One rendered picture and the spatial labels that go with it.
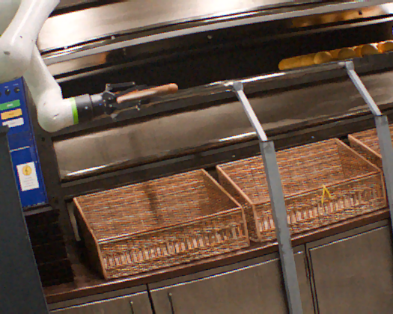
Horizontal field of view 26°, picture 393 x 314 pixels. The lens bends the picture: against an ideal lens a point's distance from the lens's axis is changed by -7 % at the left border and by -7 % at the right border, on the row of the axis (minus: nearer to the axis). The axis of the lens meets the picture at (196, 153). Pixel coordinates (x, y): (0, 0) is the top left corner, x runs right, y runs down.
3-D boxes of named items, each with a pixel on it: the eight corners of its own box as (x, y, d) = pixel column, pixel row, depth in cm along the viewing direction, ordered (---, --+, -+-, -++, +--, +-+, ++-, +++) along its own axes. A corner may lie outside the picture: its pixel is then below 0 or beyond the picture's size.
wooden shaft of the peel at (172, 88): (179, 92, 269) (177, 82, 269) (169, 94, 268) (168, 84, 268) (105, 105, 436) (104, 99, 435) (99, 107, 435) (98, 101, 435)
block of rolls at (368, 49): (277, 71, 456) (275, 60, 455) (356, 57, 466) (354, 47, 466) (317, 63, 397) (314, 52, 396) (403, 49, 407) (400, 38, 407)
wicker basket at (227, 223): (87, 262, 359) (70, 197, 357) (217, 233, 372) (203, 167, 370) (103, 282, 312) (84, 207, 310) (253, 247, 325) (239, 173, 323)
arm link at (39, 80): (1, 48, 284) (30, 33, 284) (-2, 31, 292) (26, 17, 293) (41, 122, 309) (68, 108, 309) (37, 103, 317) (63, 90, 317)
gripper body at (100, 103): (87, 95, 306) (113, 89, 308) (92, 119, 307) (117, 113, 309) (90, 93, 299) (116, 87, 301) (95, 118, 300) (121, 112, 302)
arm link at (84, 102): (79, 123, 297) (74, 96, 296) (76, 123, 308) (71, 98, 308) (96, 119, 298) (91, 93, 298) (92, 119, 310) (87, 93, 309)
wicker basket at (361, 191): (226, 231, 373) (212, 165, 371) (347, 198, 384) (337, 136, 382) (257, 245, 325) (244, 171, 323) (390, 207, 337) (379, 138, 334)
